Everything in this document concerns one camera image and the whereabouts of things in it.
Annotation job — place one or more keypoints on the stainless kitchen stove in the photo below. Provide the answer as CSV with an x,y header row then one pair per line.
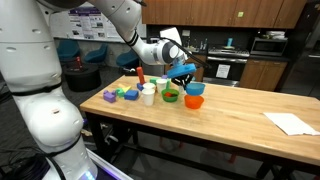
x,y
240,66

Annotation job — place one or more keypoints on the yellow foam triangle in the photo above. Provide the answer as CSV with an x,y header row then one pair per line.
x,y
126,89

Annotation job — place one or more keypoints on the small blue foam block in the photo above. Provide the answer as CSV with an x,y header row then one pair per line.
x,y
140,87

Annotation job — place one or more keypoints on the white robot base platform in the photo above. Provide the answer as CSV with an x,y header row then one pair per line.
x,y
110,168

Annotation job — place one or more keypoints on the red toy strawberry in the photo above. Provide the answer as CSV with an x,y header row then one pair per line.
x,y
168,95

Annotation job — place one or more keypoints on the black metal table frame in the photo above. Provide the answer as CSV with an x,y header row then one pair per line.
x,y
96,133

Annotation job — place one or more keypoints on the red bottle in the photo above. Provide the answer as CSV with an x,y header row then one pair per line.
x,y
79,63

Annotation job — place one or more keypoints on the stack of white plates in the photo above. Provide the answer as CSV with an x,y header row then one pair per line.
x,y
276,34

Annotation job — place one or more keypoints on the purple notched foam block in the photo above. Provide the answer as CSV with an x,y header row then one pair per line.
x,y
106,91

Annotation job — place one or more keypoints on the blue bottle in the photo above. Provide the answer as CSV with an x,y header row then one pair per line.
x,y
229,42

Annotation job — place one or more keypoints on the blue foam cube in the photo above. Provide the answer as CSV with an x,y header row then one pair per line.
x,y
131,95

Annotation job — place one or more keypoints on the translucent plastic cup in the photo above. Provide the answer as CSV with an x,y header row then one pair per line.
x,y
161,86

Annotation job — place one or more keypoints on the large black round ottoman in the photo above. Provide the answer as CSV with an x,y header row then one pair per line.
x,y
83,80

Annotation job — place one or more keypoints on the white paper napkin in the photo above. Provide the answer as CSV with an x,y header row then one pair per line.
x,y
290,124

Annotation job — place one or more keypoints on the small purple foam block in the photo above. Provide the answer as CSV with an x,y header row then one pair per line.
x,y
164,77

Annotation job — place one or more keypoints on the teal lounge chair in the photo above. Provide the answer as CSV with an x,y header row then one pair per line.
x,y
96,55
68,50
128,60

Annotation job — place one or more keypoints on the green sticky note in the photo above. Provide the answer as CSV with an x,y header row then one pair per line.
x,y
240,14

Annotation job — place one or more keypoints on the green foam arch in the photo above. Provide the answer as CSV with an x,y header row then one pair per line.
x,y
119,93

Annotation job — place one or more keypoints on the green plastic bowl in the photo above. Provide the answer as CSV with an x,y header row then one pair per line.
x,y
170,99

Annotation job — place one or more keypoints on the red foam cylinder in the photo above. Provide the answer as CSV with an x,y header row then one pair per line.
x,y
140,75

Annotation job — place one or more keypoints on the white paper sign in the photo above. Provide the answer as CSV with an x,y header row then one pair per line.
x,y
223,71

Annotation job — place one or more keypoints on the white wall poster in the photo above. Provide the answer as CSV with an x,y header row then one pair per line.
x,y
86,26

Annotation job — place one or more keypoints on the stainless microwave oven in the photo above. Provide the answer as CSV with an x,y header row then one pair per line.
x,y
268,46

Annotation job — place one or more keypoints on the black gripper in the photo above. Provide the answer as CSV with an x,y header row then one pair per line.
x,y
182,77

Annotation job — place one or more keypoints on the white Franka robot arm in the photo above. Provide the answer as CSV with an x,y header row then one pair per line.
x,y
40,110

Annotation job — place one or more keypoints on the wooden upper cabinets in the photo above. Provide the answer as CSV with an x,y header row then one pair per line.
x,y
216,13

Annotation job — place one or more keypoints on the black refrigerator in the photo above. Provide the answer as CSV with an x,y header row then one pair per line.
x,y
303,50

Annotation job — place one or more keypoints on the red stool wooden seat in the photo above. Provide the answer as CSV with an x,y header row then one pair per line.
x,y
162,143
232,158

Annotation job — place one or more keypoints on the purple rectangular foam block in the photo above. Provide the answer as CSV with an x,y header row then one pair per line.
x,y
110,98

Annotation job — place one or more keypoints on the white wall plate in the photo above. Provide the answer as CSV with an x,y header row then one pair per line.
x,y
186,33

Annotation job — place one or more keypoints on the tan foam cylinder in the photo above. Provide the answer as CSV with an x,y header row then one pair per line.
x,y
120,85

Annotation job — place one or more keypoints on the orange plastic bowl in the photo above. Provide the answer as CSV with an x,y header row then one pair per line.
x,y
194,102

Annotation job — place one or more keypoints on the long green foam block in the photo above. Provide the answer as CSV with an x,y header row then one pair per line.
x,y
153,81

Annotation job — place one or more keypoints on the blue plastic bowl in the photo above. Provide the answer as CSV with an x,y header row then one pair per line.
x,y
195,88

